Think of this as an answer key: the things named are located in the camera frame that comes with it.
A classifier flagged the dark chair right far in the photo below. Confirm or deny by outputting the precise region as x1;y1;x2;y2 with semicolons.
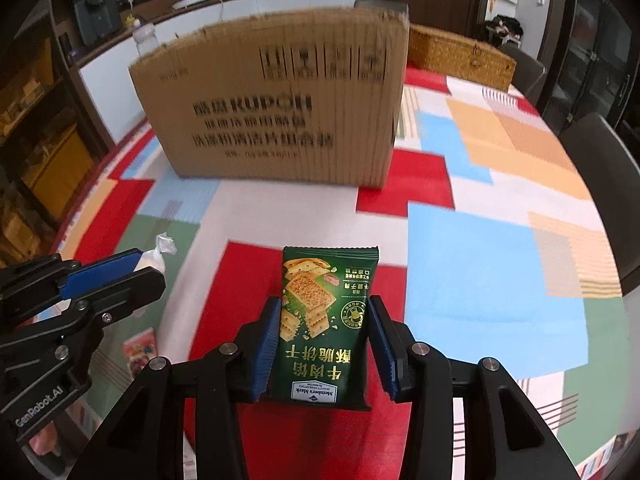
499;42;547;106

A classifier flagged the brown cardboard box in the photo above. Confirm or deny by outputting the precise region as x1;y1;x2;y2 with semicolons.
129;6;409;188

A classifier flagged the dark chair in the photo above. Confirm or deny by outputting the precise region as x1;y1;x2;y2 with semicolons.
499;42;547;106
559;113;640;289

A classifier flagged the woven wicker basket box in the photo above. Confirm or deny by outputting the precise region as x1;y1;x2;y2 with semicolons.
408;24;516;92

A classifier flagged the dark chair right near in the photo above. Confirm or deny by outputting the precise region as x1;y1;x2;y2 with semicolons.
559;113;640;289

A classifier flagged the white silver snack pouch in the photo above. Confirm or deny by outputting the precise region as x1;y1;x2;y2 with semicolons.
134;232;177;274

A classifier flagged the green cracker packet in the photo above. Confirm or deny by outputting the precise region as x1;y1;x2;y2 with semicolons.
268;246;378;411

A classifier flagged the colourful patchwork tablecloth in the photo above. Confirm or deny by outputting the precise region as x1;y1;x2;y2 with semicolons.
58;75;634;479

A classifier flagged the pink bear snack bar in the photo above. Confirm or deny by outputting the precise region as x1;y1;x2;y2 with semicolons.
122;327;157;379

